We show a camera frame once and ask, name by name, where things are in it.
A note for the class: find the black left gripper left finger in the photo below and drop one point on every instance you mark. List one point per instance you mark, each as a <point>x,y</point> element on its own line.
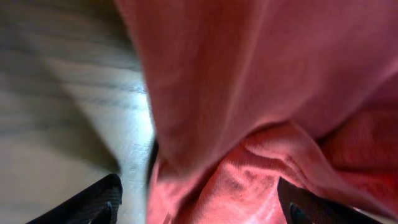
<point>97,204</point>

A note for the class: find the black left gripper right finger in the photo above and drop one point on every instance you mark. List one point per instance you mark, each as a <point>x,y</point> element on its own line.
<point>300,206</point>

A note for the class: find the red orange t-shirt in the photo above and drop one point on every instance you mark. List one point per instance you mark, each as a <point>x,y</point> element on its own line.
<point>246,93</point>

